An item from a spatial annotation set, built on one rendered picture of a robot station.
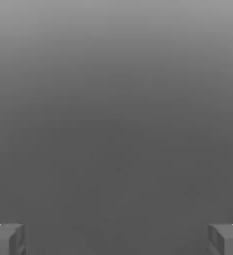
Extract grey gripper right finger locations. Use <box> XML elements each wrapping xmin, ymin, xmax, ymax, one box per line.
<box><xmin>207</xmin><ymin>223</ymin><xmax>233</xmax><ymax>255</ymax></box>

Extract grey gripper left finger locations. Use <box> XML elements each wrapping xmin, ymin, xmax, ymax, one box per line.
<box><xmin>0</xmin><ymin>223</ymin><xmax>27</xmax><ymax>255</ymax></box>

